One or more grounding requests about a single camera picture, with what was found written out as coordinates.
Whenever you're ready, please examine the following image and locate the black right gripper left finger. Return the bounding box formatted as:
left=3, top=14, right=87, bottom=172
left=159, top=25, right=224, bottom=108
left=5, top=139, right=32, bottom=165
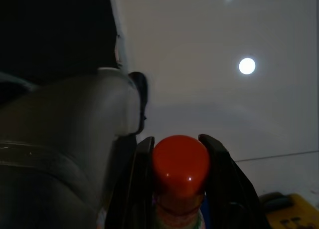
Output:
left=107, top=136, right=156, bottom=229

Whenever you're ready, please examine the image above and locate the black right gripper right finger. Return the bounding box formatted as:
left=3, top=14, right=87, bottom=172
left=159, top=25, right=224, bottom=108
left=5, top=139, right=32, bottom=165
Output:
left=198, top=133, right=270, bottom=229

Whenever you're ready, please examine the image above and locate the red-capped sauce bottle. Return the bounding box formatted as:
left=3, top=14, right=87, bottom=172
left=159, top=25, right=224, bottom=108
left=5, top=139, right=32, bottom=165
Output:
left=151, top=135, right=211, bottom=229

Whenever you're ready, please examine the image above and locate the yellow box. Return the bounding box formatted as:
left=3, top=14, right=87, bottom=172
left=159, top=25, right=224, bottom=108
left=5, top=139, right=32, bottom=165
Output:
left=259, top=192, right=319, bottom=229

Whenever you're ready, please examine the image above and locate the grey robot leg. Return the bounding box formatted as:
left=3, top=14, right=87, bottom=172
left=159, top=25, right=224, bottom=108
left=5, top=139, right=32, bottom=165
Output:
left=0, top=67, right=148, bottom=229

